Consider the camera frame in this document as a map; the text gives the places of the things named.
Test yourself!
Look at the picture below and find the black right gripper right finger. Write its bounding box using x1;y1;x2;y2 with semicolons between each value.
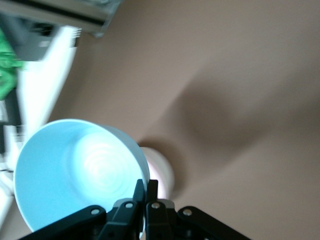
146;179;253;240

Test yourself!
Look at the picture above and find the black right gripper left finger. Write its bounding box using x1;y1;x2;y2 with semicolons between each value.
17;178;146;240

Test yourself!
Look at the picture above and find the blue bowl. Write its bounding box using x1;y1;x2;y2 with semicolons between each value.
12;118;151;240

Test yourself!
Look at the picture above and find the white bowl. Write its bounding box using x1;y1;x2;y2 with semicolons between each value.
138;146;175;201

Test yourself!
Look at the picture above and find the brown table cover sheet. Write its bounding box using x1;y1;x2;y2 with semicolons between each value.
0;0;320;240

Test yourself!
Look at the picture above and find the dark grey box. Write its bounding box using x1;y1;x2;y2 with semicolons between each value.
13;19;57;61

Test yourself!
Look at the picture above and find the green cable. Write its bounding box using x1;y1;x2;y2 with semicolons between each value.
0;24;27;101

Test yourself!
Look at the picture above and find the aluminium profile post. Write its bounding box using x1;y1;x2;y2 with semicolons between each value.
87;0;123;39

